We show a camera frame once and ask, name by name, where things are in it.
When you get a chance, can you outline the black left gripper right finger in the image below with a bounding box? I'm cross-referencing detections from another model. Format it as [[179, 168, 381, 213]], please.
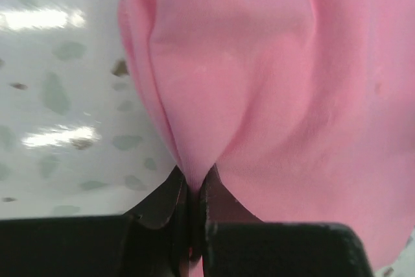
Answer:
[[200, 167, 374, 277]]

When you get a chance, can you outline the pink t shirt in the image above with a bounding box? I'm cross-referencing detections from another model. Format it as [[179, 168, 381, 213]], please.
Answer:
[[119, 0, 414, 269]]

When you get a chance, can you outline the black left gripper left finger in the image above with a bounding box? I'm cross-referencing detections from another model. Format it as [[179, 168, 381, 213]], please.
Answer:
[[1, 168, 189, 277]]

